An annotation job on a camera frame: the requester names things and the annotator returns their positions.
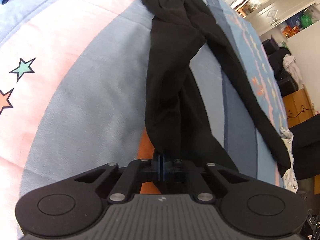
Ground white clothes on chair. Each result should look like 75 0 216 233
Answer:
283 54 303 88

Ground black trousers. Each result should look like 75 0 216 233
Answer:
140 0 291 186

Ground white room door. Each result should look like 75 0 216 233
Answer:
245 0 315 36

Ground striped star bedsheet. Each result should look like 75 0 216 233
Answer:
1 0 288 239

